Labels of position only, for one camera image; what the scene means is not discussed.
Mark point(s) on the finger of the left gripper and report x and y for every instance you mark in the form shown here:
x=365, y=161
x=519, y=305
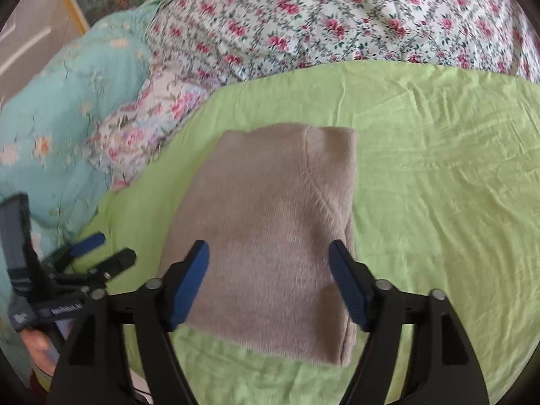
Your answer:
x=100, y=274
x=84, y=246

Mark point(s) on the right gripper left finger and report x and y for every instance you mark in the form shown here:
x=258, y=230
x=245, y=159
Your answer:
x=93, y=366

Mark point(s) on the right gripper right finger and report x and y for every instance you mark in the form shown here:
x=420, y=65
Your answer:
x=443, y=367

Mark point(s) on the beige knit sweater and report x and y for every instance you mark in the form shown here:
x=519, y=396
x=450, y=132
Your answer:
x=269, y=202

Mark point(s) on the person's left hand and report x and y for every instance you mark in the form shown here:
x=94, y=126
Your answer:
x=38, y=346

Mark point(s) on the turquoise floral quilt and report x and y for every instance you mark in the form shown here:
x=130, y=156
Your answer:
x=44, y=126

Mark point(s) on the pastel floral ruffled pillow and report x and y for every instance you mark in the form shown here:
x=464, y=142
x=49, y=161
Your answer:
x=130, y=138

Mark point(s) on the green bed sheet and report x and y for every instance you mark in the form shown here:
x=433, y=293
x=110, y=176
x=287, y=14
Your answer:
x=447, y=192

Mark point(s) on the white pink floral quilt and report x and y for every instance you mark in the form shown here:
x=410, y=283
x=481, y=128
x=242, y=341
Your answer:
x=241, y=40

